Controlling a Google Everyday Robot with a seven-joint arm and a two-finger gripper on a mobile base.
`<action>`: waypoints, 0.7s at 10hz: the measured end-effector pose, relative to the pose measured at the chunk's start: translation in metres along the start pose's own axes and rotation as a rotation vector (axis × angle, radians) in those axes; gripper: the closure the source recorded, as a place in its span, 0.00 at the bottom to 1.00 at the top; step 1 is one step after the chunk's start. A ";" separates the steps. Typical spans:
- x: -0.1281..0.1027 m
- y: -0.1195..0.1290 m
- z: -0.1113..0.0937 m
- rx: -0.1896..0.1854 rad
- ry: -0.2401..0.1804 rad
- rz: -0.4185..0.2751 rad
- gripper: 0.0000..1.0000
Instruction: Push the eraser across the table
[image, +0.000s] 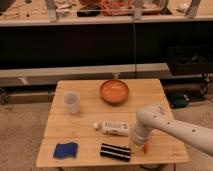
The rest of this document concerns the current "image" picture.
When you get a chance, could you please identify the orange bowl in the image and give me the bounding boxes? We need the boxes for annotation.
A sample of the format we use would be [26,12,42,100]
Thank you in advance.
[100,79,129,104]

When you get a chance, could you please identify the black box with items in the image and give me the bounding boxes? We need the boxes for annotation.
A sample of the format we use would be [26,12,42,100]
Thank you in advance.
[166,45,213,75]

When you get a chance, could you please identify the blue cloth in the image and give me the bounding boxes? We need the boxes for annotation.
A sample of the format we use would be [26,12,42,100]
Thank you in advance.
[53,142,78,159]

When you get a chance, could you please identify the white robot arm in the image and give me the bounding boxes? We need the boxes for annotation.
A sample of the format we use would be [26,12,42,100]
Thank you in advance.
[130,104,213,157]

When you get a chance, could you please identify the dark blue object on floor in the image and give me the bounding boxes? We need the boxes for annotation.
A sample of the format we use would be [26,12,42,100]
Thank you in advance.
[168,92,189,108]

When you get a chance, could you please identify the orange-tipped gripper finger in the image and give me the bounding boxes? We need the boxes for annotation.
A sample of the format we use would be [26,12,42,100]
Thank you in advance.
[143,141,151,154]

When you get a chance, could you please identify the clear plastic cup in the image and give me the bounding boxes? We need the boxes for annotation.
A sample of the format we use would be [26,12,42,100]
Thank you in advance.
[61,91,80,114]

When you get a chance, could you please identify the blue cable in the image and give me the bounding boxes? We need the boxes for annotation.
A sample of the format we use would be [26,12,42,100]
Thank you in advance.
[131,15,138,80]

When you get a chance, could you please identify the white lying bottle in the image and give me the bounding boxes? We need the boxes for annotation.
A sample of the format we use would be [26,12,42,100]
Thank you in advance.
[93,121,130,136]

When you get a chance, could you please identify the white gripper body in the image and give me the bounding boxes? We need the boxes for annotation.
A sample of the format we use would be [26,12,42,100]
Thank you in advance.
[129,134,150,152]

